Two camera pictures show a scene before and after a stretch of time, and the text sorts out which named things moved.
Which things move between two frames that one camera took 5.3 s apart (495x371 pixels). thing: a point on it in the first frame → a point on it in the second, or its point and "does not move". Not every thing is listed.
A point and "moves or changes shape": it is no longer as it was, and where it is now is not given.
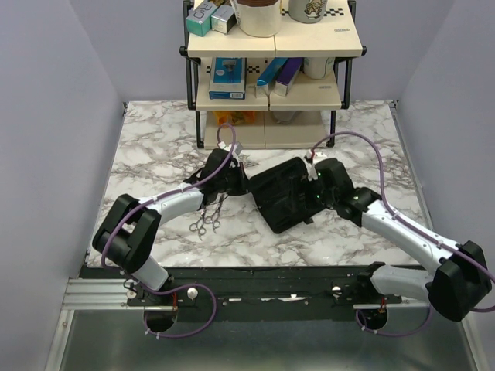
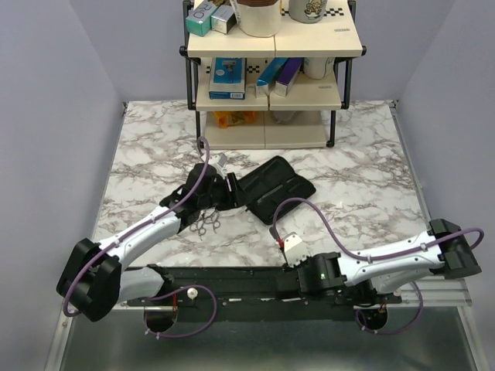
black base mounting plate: x=264 y=293 does not move
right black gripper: x=317 y=178 → x=306 y=260
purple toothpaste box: x=288 y=75 does not move
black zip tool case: x=285 y=195 moves or changes shape
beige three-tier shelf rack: x=279 y=91 does not move
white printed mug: x=307 y=11 does not move
